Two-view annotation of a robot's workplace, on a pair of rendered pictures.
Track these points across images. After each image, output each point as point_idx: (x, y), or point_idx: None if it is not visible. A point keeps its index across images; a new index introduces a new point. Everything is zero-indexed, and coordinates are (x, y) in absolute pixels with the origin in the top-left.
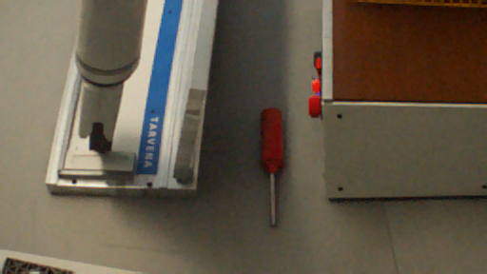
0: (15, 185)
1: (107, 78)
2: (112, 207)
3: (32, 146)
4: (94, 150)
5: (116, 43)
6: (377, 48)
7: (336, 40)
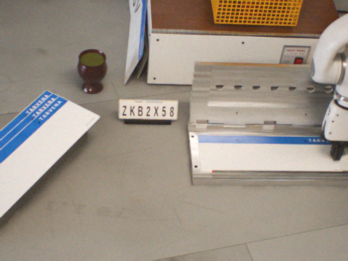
0: None
1: None
2: None
3: (333, 198)
4: (342, 155)
5: None
6: (315, 23)
7: (314, 33)
